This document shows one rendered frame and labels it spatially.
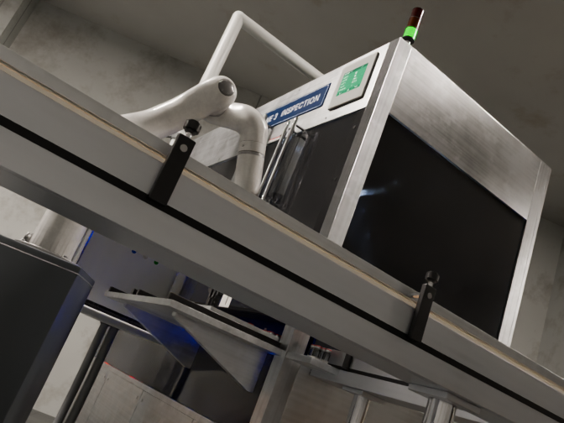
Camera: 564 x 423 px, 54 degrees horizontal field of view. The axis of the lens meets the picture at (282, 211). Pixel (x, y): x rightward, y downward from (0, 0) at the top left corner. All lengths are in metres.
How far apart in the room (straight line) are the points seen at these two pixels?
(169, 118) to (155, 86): 4.02
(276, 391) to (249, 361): 0.13
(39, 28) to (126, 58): 0.87
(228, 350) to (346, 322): 0.98
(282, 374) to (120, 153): 1.19
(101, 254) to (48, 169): 1.89
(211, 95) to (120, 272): 1.09
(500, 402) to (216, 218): 0.62
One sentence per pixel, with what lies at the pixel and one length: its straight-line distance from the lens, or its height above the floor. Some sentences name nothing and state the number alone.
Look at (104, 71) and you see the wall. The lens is 5.87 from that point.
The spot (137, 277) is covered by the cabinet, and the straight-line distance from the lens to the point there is 2.61.
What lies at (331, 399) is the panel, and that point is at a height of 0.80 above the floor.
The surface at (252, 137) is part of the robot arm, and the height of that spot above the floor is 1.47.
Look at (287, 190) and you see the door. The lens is 2.25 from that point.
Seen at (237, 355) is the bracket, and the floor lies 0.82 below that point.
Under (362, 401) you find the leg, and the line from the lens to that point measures 1.67.
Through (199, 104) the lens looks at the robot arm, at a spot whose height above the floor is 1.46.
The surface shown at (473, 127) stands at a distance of 2.41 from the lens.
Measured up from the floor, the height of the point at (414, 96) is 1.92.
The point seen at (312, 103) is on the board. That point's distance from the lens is 2.47.
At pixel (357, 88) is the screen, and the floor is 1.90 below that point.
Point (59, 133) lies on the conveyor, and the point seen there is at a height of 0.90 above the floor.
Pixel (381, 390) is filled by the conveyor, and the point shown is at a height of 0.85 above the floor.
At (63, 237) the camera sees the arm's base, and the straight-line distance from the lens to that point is 1.62.
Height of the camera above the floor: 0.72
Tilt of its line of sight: 18 degrees up
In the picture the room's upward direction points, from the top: 22 degrees clockwise
